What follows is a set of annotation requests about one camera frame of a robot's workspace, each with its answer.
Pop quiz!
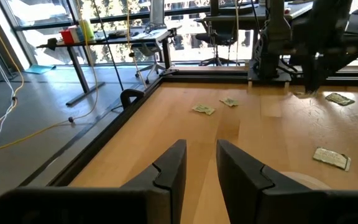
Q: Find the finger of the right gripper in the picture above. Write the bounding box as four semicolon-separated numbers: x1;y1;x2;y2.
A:
301;55;323;94

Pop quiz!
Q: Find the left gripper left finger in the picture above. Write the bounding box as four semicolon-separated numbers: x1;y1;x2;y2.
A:
0;139;188;224

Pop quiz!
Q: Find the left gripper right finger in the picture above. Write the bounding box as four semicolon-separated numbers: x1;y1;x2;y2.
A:
216;139;358;224

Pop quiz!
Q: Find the banknote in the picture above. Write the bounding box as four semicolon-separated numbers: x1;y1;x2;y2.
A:
192;104;216;116
219;97;239;108

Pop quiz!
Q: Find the black office chair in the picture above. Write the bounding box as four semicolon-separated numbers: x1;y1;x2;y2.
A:
194;17;244;68

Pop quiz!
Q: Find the grey office chair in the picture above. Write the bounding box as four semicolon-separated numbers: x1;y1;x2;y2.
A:
134;42;167;85

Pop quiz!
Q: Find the black office desk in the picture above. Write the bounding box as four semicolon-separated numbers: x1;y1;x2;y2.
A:
35;27;180;106

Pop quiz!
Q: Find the blue floor mat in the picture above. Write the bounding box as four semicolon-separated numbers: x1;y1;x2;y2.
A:
23;64;57;75

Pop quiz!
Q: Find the yellow-green container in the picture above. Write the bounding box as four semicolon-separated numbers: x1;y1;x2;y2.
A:
80;19;96;43

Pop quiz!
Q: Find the red box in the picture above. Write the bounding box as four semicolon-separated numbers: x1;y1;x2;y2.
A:
59;28;76;44

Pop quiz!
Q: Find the black aluminium table frame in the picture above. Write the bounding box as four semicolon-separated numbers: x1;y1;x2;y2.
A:
0;67;358;224

